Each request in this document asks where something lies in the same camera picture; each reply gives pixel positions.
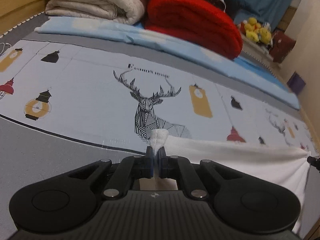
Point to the yellow plush toy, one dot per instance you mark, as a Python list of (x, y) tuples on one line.
[(252, 36), (253, 25), (265, 35)]

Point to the purple box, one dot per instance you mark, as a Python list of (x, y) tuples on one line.
[(296, 83)]

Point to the light blue folded sheet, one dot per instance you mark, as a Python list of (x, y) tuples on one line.
[(112, 32)]

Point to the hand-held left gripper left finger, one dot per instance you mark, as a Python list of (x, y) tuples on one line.
[(150, 161)]

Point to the dark-trimmed folded mat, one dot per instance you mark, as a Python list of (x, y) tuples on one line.
[(219, 3)]

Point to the printed light grey bed sheet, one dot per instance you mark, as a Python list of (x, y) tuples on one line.
[(87, 92)]

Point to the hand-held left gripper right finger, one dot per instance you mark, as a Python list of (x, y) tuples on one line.
[(162, 162)]

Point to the white window ledge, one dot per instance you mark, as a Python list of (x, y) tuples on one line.
[(257, 51)]

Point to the white long-sleeve shirt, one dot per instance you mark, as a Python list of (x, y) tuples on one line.
[(250, 165)]

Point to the cream folded quilt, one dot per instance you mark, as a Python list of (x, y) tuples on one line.
[(100, 7)]

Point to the red folded blanket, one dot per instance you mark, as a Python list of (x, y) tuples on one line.
[(195, 20)]

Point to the dark red plush cushion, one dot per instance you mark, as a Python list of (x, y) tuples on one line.
[(281, 46)]

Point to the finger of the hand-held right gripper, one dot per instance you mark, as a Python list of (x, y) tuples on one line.
[(314, 163)]

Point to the wooden headboard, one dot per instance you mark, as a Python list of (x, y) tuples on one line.
[(17, 2)]

